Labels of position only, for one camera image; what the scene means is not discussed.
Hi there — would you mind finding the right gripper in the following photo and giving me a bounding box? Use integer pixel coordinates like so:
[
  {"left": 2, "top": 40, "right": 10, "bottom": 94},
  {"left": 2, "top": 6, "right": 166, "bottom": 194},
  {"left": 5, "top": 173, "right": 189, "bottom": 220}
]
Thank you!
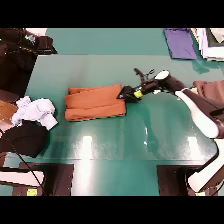
[{"left": 116, "top": 84, "right": 148, "bottom": 104}]

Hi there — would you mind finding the black garment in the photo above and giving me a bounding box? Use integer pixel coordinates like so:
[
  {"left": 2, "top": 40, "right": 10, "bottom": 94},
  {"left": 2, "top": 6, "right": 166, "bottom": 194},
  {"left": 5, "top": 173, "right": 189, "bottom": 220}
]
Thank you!
[{"left": 0, "top": 120, "right": 51, "bottom": 159}]

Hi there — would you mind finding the lavender garment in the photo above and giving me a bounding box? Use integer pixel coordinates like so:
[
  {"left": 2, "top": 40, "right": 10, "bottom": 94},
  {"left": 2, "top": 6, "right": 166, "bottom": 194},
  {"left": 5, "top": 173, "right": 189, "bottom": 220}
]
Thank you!
[{"left": 11, "top": 96, "right": 60, "bottom": 131}]

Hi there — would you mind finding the dark green garment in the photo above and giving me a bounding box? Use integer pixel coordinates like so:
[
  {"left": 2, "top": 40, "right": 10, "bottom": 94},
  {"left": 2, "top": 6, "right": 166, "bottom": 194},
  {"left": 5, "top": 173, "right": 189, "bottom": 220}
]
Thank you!
[{"left": 205, "top": 28, "right": 224, "bottom": 47}]

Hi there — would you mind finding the purple garment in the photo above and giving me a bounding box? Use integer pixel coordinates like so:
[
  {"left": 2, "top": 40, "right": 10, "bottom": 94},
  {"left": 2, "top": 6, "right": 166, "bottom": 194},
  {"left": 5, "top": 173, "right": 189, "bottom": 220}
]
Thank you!
[{"left": 163, "top": 28, "right": 199, "bottom": 61}]

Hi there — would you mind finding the orange shirt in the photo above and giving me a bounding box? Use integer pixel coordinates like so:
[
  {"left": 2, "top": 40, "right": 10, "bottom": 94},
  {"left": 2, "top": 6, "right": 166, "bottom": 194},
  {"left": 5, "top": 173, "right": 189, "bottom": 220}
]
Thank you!
[{"left": 63, "top": 83, "right": 128, "bottom": 123}]

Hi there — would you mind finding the heap of clothes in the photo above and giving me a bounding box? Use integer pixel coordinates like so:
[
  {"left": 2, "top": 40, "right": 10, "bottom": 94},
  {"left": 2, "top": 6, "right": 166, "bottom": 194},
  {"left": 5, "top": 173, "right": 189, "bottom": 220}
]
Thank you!
[{"left": 190, "top": 28, "right": 224, "bottom": 63}]

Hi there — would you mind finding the black cable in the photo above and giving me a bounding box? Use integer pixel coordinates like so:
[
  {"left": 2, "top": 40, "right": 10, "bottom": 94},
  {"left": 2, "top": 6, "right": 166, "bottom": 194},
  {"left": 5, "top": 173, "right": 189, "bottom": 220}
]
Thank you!
[{"left": 0, "top": 129, "right": 48, "bottom": 197}]

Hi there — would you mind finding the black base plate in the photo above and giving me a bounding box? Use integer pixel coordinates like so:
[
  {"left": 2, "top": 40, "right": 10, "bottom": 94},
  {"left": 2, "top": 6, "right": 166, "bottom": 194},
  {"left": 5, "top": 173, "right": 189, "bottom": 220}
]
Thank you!
[
  {"left": 156, "top": 164, "right": 215, "bottom": 197},
  {"left": 12, "top": 162, "right": 75, "bottom": 197}
]

